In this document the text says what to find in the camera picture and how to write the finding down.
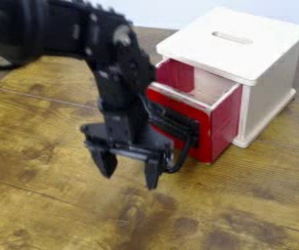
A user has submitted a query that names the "red wooden drawer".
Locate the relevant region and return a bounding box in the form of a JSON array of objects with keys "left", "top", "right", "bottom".
[{"left": 147, "top": 59, "right": 242, "bottom": 164}]

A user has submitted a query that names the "white wooden box cabinet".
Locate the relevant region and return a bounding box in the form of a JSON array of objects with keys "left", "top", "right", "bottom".
[{"left": 155, "top": 8, "right": 299, "bottom": 147}]

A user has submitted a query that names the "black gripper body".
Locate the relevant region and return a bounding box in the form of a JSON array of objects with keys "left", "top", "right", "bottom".
[{"left": 82, "top": 16, "right": 171, "bottom": 161}]

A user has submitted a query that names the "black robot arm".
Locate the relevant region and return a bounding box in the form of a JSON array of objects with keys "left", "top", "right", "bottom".
[{"left": 0, "top": 0, "right": 171, "bottom": 189}]

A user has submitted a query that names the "black metal drawer handle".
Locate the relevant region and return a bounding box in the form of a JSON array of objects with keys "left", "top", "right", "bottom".
[{"left": 149, "top": 102, "right": 199, "bottom": 174}]

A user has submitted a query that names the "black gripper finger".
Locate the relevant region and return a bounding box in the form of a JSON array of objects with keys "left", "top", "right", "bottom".
[
  {"left": 89, "top": 148, "right": 117, "bottom": 178},
  {"left": 145, "top": 159, "right": 162, "bottom": 189}
]

